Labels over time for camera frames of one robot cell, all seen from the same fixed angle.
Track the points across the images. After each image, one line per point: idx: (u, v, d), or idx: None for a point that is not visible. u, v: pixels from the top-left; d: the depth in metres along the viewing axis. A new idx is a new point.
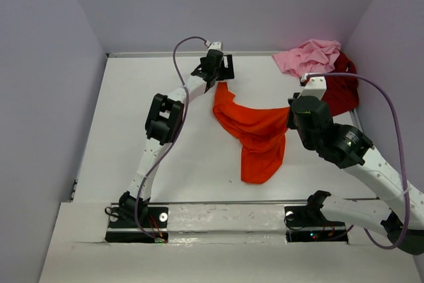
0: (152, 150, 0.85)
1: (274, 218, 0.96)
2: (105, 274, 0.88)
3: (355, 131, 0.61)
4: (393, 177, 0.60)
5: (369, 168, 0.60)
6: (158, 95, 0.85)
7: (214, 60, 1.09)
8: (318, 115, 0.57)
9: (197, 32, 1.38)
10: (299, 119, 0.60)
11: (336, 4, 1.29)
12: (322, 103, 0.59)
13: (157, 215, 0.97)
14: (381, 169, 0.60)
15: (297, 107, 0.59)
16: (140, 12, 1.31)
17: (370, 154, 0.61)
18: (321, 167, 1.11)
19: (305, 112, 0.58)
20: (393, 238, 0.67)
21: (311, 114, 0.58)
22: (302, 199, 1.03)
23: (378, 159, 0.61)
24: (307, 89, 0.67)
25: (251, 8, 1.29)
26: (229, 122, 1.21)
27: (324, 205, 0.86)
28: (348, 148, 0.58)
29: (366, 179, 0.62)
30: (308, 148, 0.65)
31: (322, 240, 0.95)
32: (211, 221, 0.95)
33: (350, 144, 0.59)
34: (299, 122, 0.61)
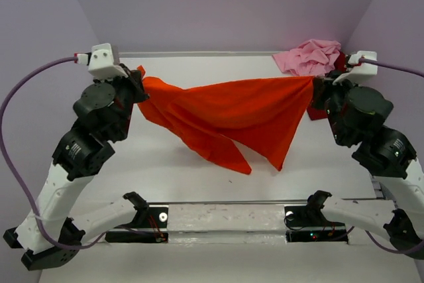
0: (89, 221, 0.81)
1: (274, 218, 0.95)
2: (105, 275, 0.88)
3: (401, 136, 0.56)
4: None
5: (409, 183, 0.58)
6: (10, 230, 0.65)
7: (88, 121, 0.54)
8: (379, 119, 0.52)
9: (196, 32, 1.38)
10: (356, 116, 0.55)
11: (336, 4, 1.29)
12: (388, 106, 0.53)
13: (157, 216, 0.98)
14: (420, 183, 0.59)
15: (361, 104, 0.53)
16: (140, 11, 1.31)
17: (413, 166, 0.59)
18: (321, 168, 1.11)
19: (370, 113, 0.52)
20: (397, 241, 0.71)
21: (375, 116, 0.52)
22: (302, 199, 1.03)
23: (418, 172, 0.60)
24: (357, 72, 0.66)
25: (251, 8, 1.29)
26: (189, 133, 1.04)
27: (324, 206, 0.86)
28: (395, 158, 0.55)
29: (401, 190, 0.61)
30: (346, 142, 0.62)
31: (323, 240, 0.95)
32: (211, 221, 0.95)
33: (397, 154, 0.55)
34: (353, 118, 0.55)
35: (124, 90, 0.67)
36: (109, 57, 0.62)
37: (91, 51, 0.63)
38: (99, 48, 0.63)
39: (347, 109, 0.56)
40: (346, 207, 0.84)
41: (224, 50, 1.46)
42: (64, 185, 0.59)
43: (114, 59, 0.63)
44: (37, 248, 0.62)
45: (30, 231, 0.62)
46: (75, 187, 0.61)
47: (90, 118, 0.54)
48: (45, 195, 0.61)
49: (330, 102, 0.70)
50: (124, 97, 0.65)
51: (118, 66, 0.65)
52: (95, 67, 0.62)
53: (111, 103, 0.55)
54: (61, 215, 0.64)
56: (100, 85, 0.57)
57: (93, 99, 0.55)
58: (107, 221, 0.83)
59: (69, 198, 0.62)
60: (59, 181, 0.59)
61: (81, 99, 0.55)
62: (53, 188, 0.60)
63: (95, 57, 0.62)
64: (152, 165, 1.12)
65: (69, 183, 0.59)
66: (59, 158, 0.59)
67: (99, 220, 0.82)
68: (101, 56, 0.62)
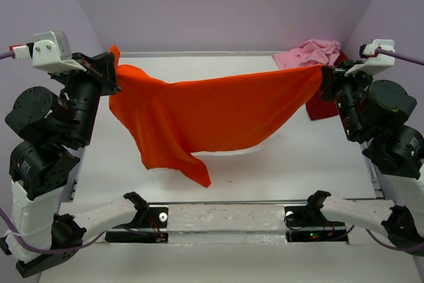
0: (90, 219, 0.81)
1: (274, 218, 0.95)
2: (105, 275, 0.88)
3: (416, 135, 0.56)
4: None
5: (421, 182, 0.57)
6: (2, 239, 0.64)
7: (30, 136, 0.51)
8: (402, 116, 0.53)
9: (196, 32, 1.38)
10: (377, 113, 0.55)
11: (335, 4, 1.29)
12: (411, 104, 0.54)
13: (157, 216, 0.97)
14: None
15: (383, 100, 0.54)
16: (140, 11, 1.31)
17: None
18: (321, 168, 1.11)
19: (392, 109, 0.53)
20: (393, 236, 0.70)
21: (397, 112, 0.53)
22: (302, 199, 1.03)
23: None
24: (373, 63, 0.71)
25: (250, 8, 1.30)
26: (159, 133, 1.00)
27: (324, 206, 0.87)
28: (410, 158, 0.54)
29: (411, 189, 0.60)
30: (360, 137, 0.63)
31: (322, 240, 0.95)
32: (211, 221, 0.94)
33: (413, 153, 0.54)
34: (373, 114, 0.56)
35: (85, 85, 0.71)
36: (54, 52, 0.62)
37: (34, 43, 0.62)
38: (42, 40, 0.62)
39: (367, 104, 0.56)
40: (346, 206, 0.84)
41: (224, 50, 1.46)
42: (27, 204, 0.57)
43: (61, 52, 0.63)
44: (28, 256, 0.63)
45: (16, 244, 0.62)
46: (44, 200, 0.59)
47: (31, 135, 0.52)
48: (15, 214, 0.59)
49: (340, 95, 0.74)
50: (85, 93, 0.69)
51: (69, 59, 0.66)
52: (40, 61, 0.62)
53: (48, 112, 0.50)
54: (44, 225, 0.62)
56: (35, 89, 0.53)
57: (28, 112, 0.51)
58: (108, 219, 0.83)
59: (43, 210, 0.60)
60: (22, 201, 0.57)
61: (16, 111, 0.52)
62: (20, 207, 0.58)
63: (38, 51, 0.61)
64: None
65: (32, 201, 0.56)
66: (16, 175, 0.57)
67: (99, 219, 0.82)
68: (45, 48, 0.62)
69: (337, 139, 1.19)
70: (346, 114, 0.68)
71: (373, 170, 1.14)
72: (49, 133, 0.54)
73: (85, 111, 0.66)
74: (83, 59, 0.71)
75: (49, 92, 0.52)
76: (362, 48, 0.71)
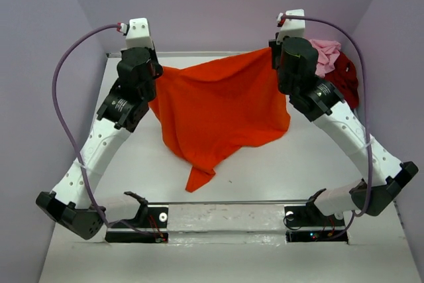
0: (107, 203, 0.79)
1: (274, 218, 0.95)
2: (105, 275, 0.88)
3: (330, 84, 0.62)
4: (358, 131, 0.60)
5: (335, 119, 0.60)
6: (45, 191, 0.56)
7: (132, 78, 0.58)
8: (306, 61, 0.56)
9: (196, 32, 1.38)
10: (287, 61, 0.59)
11: (336, 4, 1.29)
12: (313, 51, 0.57)
13: (157, 216, 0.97)
14: (349, 122, 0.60)
15: (288, 48, 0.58)
16: (140, 12, 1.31)
17: (338, 107, 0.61)
18: (321, 168, 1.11)
19: (295, 55, 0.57)
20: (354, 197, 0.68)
21: (299, 57, 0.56)
22: (302, 199, 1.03)
23: (347, 112, 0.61)
24: (283, 30, 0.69)
25: (250, 8, 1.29)
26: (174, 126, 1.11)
27: (317, 199, 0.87)
28: (317, 99, 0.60)
29: (332, 132, 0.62)
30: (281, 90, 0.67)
31: (323, 240, 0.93)
32: (211, 221, 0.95)
33: (320, 95, 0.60)
34: (285, 63, 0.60)
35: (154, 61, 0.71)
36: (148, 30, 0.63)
37: (129, 23, 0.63)
38: (136, 20, 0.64)
39: (281, 55, 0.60)
40: (331, 191, 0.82)
41: (224, 50, 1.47)
42: (112, 134, 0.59)
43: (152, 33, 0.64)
44: (80, 203, 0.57)
45: (73, 185, 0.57)
46: (118, 141, 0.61)
47: (132, 76, 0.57)
48: (89, 147, 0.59)
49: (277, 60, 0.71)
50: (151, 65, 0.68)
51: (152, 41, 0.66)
52: (134, 38, 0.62)
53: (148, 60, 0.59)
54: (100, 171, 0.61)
56: (134, 48, 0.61)
57: (132, 59, 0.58)
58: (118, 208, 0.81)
59: (109, 154, 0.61)
60: (106, 130, 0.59)
61: (122, 60, 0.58)
62: (99, 139, 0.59)
63: (134, 28, 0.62)
64: (152, 165, 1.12)
65: (118, 131, 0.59)
66: (105, 113, 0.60)
67: (118, 202, 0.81)
68: (140, 28, 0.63)
69: None
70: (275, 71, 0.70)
71: None
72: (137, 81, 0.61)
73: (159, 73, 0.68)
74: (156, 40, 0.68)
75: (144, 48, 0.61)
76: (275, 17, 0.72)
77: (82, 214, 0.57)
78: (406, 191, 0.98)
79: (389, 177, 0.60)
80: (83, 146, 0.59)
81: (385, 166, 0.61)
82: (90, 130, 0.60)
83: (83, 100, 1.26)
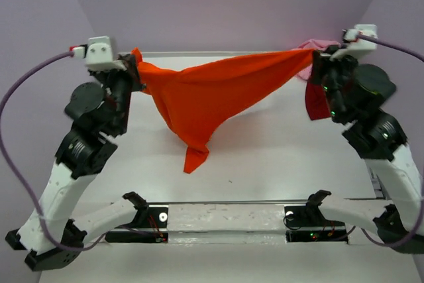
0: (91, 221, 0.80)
1: (274, 218, 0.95)
2: (105, 274, 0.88)
3: (393, 120, 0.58)
4: (416, 182, 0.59)
5: (397, 166, 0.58)
6: (12, 232, 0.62)
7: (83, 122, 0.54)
8: (383, 100, 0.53)
9: (196, 32, 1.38)
10: (358, 95, 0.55)
11: (334, 4, 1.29)
12: (391, 87, 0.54)
13: (157, 216, 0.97)
14: (409, 169, 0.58)
15: (365, 83, 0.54)
16: (140, 11, 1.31)
17: (401, 152, 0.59)
18: (321, 168, 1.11)
19: (371, 92, 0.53)
20: (383, 232, 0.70)
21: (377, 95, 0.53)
22: (302, 199, 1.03)
23: (407, 158, 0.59)
24: (354, 49, 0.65)
25: (250, 8, 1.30)
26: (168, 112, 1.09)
27: (322, 203, 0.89)
28: (382, 139, 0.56)
29: (387, 175, 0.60)
30: (338, 119, 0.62)
31: (323, 240, 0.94)
32: (211, 221, 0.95)
33: (385, 136, 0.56)
34: (354, 97, 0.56)
35: (122, 82, 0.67)
36: (108, 53, 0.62)
37: (89, 45, 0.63)
38: (96, 42, 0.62)
39: (351, 83, 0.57)
40: (344, 204, 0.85)
41: (224, 51, 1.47)
42: (68, 183, 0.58)
43: (113, 55, 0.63)
44: (42, 249, 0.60)
45: (33, 232, 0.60)
46: (79, 187, 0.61)
47: (83, 122, 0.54)
48: (47, 195, 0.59)
49: (326, 79, 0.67)
50: (121, 89, 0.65)
51: (117, 61, 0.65)
52: (95, 62, 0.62)
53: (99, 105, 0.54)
54: (65, 215, 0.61)
56: (89, 86, 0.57)
57: (83, 103, 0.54)
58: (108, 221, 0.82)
59: (72, 198, 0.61)
60: (62, 180, 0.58)
61: (71, 103, 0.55)
62: (56, 187, 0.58)
63: (92, 52, 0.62)
64: (152, 165, 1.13)
65: (73, 181, 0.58)
66: (61, 158, 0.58)
67: (100, 221, 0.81)
68: (99, 50, 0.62)
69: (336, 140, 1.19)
70: (330, 97, 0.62)
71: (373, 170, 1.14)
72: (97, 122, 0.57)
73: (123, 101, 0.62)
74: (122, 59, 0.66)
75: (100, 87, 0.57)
76: (344, 33, 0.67)
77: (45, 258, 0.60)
78: None
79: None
80: (44, 193, 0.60)
81: None
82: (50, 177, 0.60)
83: None
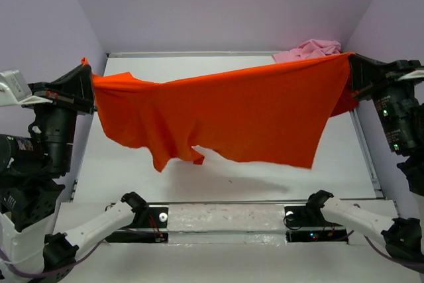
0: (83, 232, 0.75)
1: (274, 218, 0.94)
2: (105, 275, 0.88)
3: None
4: None
5: None
6: None
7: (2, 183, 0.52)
8: None
9: (197, 32, 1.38)
10: None
11: (336, 4, 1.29)
12: None
13: (157, 215, 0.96)
14: None
15: None
16: (140, 10, 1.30)
17: None
18: (321, 168, 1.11)
19: None
20: (393, 248, 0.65)
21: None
22: (301, 199, 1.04)
23: None
24: None
25: (250, 8, 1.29)
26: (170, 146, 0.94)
27: (325, 205, 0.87)
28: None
29: None
30: (402, 151, 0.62)
31: (322, 240, 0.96)
32: (211, 221, 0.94)
33: None
34: None
35: (60, 114, 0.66)
36: (9, 95, 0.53)
37: None
38: None
39: None
40: (348, 210, 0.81)
41: (224, 50, 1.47)
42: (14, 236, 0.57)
43: (18, 93, 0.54)
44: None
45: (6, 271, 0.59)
46: (30, 234, 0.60)
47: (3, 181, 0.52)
48: (5, 244, 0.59)
49: (386, 102, 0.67)
50: (59, 123, 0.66)
51: (30, 97, 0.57)
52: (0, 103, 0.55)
53: (8, 163, 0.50)
54: (34, 252, 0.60)
56: None
57: None
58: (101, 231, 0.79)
59: (33, 240, 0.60)
60: (10, 232, 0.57)
61: None
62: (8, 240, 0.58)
63: None
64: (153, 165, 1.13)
65: (19, 232, 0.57)
66: (3, 209, 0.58)
67: (93, 232, 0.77)
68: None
69: (336, 140, 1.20)
70: (393, 126, 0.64)
71: (373, 170, 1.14)
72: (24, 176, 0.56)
73: (61, 144, 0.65)
74: (46, 91, 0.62)
75: (7, 139, 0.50)
76: None
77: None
78: (407, 191, 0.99)
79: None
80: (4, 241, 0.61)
81: None
82: (2, 225, 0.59)
83: None
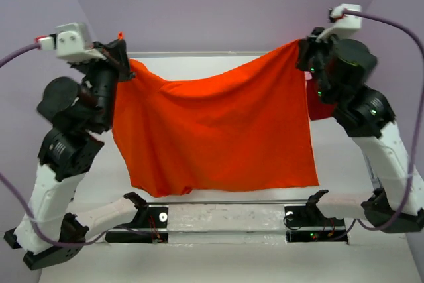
0: (91, 217, 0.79)
1: (274, 218, 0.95)
2: (105, 275, 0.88)
3: (381, 97, 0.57)
4: (403, 159, 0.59)
5: (383, 144, 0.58)
6: (9, 232, 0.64)
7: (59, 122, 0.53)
8: (363, 73, 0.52)
9: (196, 31, 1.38)
10: (337, 71, 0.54)
11: (335, 4, 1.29)
12: (373, 60, 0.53)
13: (157, 215, 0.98)
14: (395, 146, 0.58)
15: (344, 55, 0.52)
16: (140, 10, 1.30)
17: (389, 128, 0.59)
18: (321, 167, 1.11)
19: (352, 64, 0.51)
20: (371, 212, 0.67)
21: (356, 67, 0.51)
22: (303, 199, 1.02)
23: (394, 136, 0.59)
24: (340, 27, 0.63)
25: (250, 8, 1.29)
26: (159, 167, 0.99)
27: (318, 201, 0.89)
28: (370, 115, 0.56)
29: (375, 154, 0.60)
30: (324, 101, 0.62)
31: (322, 240, 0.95)
32: (211, 221, 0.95)
33: (373, 112, 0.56)
34: (334, 73, 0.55)
35: (105, 72, 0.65)
36: (78, 42, 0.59)
37: (57, 35, 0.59)
38: (64, 31, 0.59)
39: (330, 61, 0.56)
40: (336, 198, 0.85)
41: (224, 50, 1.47)
42: (53, 185, 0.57)
43: (85, 44, 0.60)
44: (38, 248, 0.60)
45: (27, 233, 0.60)
46: (67, 185, 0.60)
47: (62, 122, 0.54)
48: (35, 197, 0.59)
49: (313, 59, 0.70)
50: (106, 80, 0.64)
51: (91, 50, 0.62)
52: (64, 54, 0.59)
53: (73, 101, 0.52)
54: (55, 217, 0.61)
56: (61, 79, 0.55)
57: (57, 100, 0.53)
58: (110, 217, 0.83)
59: (65, 193, 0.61)
60: (48, 183, 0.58)
61: (46, 99, 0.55)
62: (42, 190, 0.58)
63: (61, 43, 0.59)
64: None
65: (59, 183, 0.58)
66: (45, 158, 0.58)
67: (101, 219, 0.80)
68: (68, 40, 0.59)
69: (336, 139, 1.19)
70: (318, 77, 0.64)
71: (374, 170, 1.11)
72: (76, 120, 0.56)
73: (107, 98, 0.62)
74: (102, 49, 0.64)
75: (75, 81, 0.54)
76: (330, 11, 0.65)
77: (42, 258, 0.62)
78: None
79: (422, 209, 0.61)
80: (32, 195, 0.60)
81: (421, 197, 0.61)
82: (38, 177, 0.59)
83: None
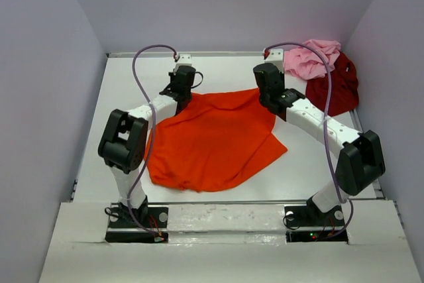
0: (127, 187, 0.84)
1: (274, 218, 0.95)
2: (105, 274, 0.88)
3: (295, 91, 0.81)
4: (317, 114, 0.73)
5: (295, 109, 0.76)
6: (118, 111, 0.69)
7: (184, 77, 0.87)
8: (267, 75, 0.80)
9: (197, 32, 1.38)
10: (258, 79, 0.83)
11: (336, 4, 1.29)
12: (273, 69, 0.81)
13: (157, 215, 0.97)
14: (308, 110, 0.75)
15: (256, 68, 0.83)
16: (140, 11, 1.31)
17: (301, 103, 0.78)
18: (321, 167, 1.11)
19: (259, 71, 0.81)
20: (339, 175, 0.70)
21: (263, 73, 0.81)
22: (302, 199, 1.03)
23: (306, 105, 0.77)
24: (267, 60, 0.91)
25: (251, 8, 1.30)
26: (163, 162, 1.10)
27: (315, 196, 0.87)
28: (281, 101, 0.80)
29: (304, 123, 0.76)
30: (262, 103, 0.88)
31: (322, 239, 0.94)
32: (211, 221, 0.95)
33: (285, 98, 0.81)
34: (258, 81, 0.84)
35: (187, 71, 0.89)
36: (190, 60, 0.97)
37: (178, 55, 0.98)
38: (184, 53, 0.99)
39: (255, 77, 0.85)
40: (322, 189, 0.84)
41: (224, 50, 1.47)
42: (171, 101, 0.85)
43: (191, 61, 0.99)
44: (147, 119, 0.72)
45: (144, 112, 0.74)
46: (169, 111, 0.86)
47: (184, 78, 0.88)
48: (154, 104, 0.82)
49: None
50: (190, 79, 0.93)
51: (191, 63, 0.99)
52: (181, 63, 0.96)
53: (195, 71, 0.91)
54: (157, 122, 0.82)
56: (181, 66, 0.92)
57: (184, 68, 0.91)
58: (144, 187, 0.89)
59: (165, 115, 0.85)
60: (166, 99, 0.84)
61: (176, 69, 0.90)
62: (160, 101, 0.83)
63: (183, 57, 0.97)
64: None
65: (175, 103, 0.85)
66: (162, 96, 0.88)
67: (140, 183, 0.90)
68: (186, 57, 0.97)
69: None
70: None
71: None
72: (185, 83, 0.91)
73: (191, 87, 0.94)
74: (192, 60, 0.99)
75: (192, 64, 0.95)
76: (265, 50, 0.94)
77: (146, 130, 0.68)
78: (406, 190, 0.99)
79: (346, 141, 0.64)
80: None
81: (342, 135, 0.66)
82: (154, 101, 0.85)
83: (83, 99, 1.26)
